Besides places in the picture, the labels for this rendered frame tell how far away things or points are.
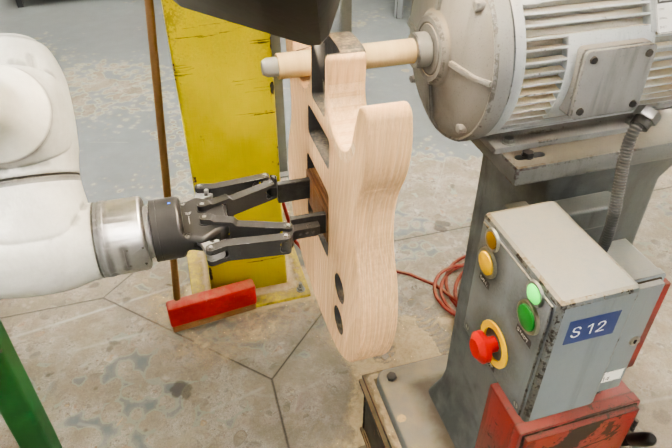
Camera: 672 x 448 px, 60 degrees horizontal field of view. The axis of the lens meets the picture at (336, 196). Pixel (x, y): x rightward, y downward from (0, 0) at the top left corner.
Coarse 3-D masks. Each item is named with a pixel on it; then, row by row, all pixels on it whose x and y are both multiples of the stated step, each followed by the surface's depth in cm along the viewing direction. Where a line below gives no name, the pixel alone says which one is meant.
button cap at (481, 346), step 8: (472, 336) 71; (480, 336) 70; (488, 336) 72; (472, 344) 71; (480, 344) 70; (488, 344) 70; (496, 344) 71; (472, 352) 72; (480, 352) 70; (488, 352) 69; (480, 360) 70; (488, 360) 70
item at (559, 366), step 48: (480, 240) 71; (528, 240) 65; (576, 240) 65; (480, 288) 73; (576, 288) 59; (624, 288) 59; (528, 336) 63; (576, 336) 61; (528, 384) 65; (576, 384) 67
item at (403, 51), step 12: (372, 48) 73; (384, 48) 74; (396, 48) 74; (408, 48) 74; (288, 60) 71; (300, 60) 71; (372, 60) 74; (384, 60) 74; (396, 60) 75; (408, 60) 75; (288, 72) 71; (300, 72) 72
